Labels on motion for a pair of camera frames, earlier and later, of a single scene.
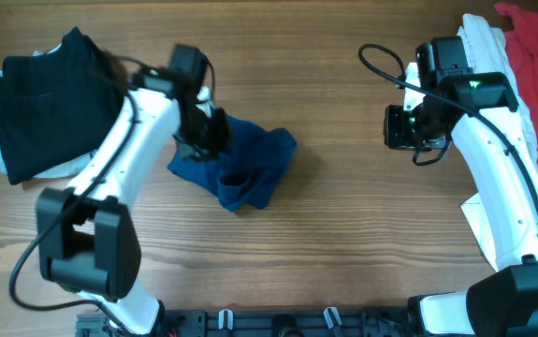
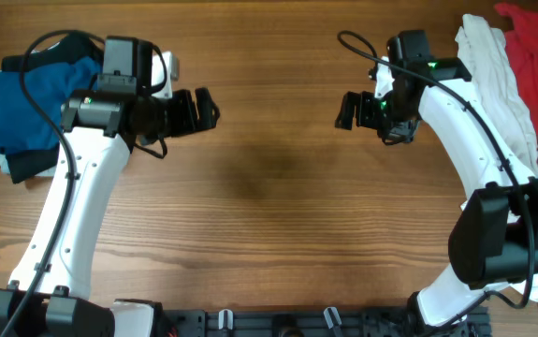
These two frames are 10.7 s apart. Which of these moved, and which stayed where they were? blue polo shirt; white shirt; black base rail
Moved: blue polo shirt
Stayed: white shirt; black base rail
